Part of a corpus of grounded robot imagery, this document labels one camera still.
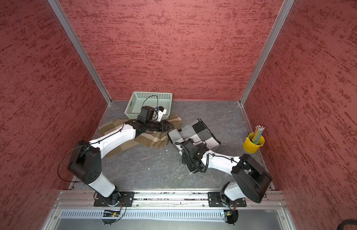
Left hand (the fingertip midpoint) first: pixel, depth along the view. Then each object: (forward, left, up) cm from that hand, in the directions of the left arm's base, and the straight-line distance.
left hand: (170, 129), depth 84 cm
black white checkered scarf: (+7, -18, -15) cm, 24 cm away
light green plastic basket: (+41, +31, -15) cm, 53 cm away
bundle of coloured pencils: (-1, -53, -2) cm, 53 cm away
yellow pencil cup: (-6, -50, -10) cm, 51 cm away
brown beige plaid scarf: (+2, +10, -15) cm, 18 cm away
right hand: (-14, -9, -16) cm, 23 cm away
